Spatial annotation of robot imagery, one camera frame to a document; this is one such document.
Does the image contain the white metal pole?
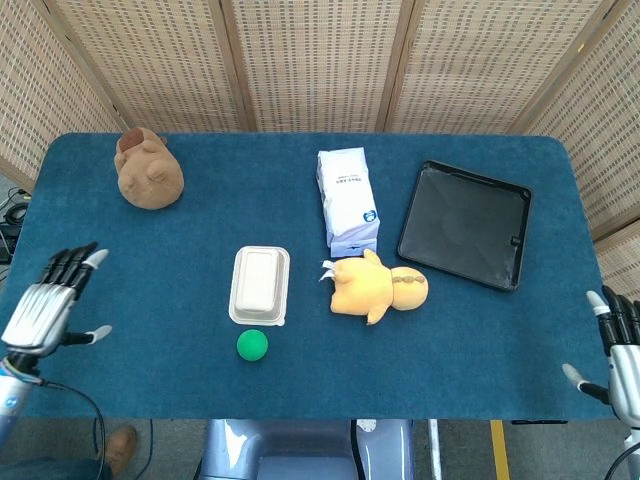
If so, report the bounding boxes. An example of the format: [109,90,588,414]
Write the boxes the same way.
[426,418,444,480]

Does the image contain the white plastic food container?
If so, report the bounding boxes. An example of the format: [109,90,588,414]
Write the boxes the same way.
[228,244,292,328]

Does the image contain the black square plastic tray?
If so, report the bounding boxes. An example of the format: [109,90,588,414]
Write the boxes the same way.
[396,159,534,293]

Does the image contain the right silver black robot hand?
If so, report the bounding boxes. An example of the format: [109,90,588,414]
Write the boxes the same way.
[561,285,640,427]

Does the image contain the blue table cloth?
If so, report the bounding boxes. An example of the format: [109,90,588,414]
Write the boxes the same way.
[0,131,617,422]

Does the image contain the yellow plush animal toy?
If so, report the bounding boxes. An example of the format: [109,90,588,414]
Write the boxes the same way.
[319,248,430,327]

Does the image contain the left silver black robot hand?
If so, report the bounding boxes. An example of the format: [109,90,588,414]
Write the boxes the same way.
[1,241,113,372]

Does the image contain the brown leather shoe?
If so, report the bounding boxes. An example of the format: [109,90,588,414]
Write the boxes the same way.
[101,424,139,477]

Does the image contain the dark teal trouser leg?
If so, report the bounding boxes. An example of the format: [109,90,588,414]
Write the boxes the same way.
[0,455,104,480]

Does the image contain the thin black floor cable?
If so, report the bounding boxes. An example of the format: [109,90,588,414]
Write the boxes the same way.
[132,418,155,479]

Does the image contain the white and blue paper bag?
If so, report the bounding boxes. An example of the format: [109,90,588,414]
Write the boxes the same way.
[316,146,381,259]

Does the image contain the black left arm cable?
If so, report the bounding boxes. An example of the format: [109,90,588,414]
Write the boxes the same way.
[38,379,110,480]

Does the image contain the woven bamboo folding screen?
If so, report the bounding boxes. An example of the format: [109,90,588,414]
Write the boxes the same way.
[0,0,640,294]

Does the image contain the green foam ball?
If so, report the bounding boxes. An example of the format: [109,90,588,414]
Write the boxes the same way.
[236,329,270,362]

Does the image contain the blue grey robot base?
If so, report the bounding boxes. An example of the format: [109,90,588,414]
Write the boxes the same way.
[198,418,417,480]

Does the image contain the black floor cable bundle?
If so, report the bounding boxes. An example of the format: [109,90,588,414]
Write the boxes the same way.
[0,187,32,265]

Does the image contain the brown round plush toy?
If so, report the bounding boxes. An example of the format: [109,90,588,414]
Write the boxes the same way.
[113,127,185,210]

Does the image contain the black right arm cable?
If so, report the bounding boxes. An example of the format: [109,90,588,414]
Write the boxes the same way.
[603,443,640,480]

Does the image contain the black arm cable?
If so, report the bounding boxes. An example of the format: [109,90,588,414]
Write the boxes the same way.
[38,379,110,480]
[603,443,640,480]

